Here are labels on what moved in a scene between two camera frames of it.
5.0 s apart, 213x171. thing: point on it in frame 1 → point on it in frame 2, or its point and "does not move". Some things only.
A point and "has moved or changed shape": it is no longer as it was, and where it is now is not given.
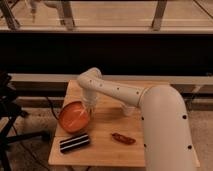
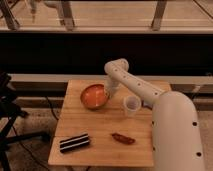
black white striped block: x=72 y=143 does not move
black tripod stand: x=9 y=113 does not move
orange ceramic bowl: x=74 y=117 has moved or changed shape
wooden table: x=113 y=137 does not move
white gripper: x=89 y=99 → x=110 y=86
